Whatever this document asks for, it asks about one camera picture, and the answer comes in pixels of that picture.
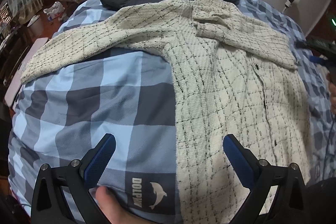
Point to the blue checkered bed quilt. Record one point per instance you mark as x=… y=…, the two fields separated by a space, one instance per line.
x=129 y=94

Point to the cream plaid tweed jacket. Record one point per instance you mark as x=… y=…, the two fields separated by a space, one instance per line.
x=231 y=74

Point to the person's left hand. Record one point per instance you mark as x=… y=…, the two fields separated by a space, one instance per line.
x=112 y=209

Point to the white plastic bag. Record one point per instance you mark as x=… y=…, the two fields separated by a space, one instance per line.
x=55 y=11

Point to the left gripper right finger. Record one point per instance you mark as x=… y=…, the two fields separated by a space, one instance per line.
x=277 y=194

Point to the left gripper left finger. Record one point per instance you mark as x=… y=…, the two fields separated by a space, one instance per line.
x=49 y=204

